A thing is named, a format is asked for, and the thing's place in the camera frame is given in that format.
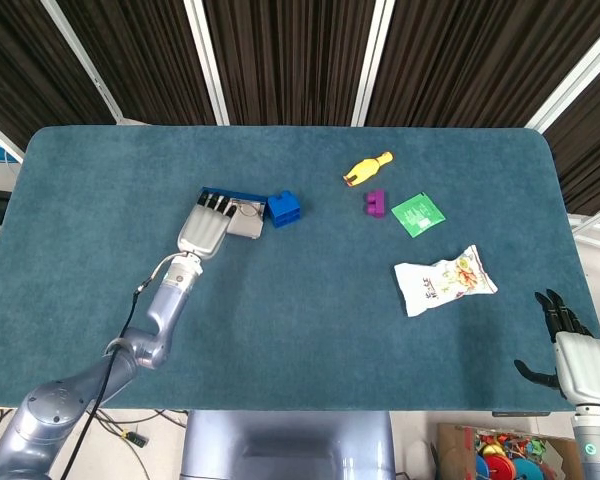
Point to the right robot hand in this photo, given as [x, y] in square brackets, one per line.
[587, 370]

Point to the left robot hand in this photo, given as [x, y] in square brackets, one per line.
[205, 232]

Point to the blue glasses case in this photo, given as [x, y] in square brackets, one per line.
[245, 227]

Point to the eyeglasses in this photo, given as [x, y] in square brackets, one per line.
[250, 207]

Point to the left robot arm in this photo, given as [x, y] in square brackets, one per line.
[167, 310]

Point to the cardboard box of toys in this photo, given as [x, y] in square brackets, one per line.
[452, 450]

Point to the black desk control panel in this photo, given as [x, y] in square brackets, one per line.
[520, 413]

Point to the blue toy building brick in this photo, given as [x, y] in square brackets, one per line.
[286, 209]

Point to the blue plastic toy disc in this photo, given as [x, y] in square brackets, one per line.
[527, 470]

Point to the red plastic toy disc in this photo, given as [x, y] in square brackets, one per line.
[497, 467]

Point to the teal felt table mat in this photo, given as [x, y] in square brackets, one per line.
[300, 340]

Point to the white snack bag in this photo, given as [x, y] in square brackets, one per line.
[440, 282]

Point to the yellow rubber chicken toy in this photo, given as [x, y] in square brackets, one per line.
[365, 170]

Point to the purple toy building brick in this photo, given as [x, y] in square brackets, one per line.
[376, 205]

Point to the dark brown pleated curtain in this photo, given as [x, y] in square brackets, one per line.
[290, 60]

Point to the green foil sachet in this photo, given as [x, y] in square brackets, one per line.
[417, 214]

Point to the small black adapter block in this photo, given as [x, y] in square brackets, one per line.
[139, 441]

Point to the blue-grey robot torso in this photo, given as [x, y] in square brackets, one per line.
[285, 440]

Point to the white aluminium frame post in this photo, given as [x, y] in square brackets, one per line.
[206, 60]
[575, 80]
[82, 60]
[372, 60]

